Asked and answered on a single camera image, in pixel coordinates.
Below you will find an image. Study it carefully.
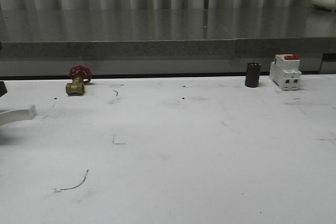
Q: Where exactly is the white circuit breaker red switch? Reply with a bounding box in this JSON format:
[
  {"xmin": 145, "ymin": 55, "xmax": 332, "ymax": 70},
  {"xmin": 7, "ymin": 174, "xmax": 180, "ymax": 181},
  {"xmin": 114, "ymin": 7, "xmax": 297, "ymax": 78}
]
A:
[{"xmin": 269, "ymin": 54, "xmax": 302, "ymax": 91}]

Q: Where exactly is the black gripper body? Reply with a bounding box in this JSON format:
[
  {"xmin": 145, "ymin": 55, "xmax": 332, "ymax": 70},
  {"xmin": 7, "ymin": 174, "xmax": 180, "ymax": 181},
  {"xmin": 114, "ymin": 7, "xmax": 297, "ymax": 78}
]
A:
[{"xmin": 0, "ymin": 81, "xmax": 7, "ymax": 97}]

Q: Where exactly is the dark brown cylindrical coupling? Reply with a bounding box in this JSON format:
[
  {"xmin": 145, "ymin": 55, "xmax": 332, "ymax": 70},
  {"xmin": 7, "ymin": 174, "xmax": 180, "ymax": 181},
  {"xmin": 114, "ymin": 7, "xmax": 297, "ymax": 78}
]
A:
[{"xmin": 245, "ymin": 62, "xmax": 261, "ymax": 88}]

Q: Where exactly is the white half-ring pipe clamp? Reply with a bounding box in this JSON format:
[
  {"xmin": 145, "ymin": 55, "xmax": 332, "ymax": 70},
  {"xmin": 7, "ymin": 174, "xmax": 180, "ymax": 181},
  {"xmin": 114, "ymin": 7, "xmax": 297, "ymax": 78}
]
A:
[{"xmin": 0, "ymin": 105, "xmax": 37, "ymax": 126}]

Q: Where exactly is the brass valve red handwheel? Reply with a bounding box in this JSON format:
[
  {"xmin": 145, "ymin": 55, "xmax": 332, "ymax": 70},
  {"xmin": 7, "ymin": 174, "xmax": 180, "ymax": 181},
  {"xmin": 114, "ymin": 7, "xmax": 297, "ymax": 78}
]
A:
[{"xmin": 65, "ymin": 65, "xmax": 92, "ymax": 95}]

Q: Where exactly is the grey stone countertop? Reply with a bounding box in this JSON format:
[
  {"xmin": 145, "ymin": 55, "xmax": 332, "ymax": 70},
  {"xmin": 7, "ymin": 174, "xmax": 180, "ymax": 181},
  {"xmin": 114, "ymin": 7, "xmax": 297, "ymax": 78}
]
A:
[{"xmin": 1, "ymin": 7, "xmax": 335, "ymax": 79}]

